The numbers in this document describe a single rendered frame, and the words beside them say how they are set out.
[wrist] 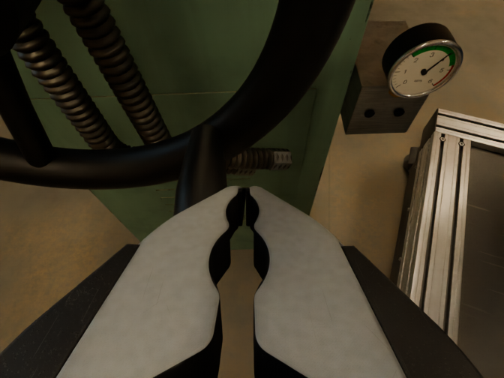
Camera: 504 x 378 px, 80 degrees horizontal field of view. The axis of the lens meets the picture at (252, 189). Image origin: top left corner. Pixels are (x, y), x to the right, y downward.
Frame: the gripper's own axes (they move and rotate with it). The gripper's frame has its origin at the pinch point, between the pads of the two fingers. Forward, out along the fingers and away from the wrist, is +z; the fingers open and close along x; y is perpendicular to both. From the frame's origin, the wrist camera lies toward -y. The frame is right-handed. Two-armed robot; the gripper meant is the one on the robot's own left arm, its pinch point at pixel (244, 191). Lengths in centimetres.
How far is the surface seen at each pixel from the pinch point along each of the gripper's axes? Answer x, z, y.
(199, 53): -5.7, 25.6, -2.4
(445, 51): 16.8, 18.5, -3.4
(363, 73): 12.5, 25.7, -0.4
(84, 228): -52, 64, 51
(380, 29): 16.1, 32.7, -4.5
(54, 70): -13.1, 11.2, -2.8
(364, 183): 36, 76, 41
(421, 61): 15.2, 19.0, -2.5
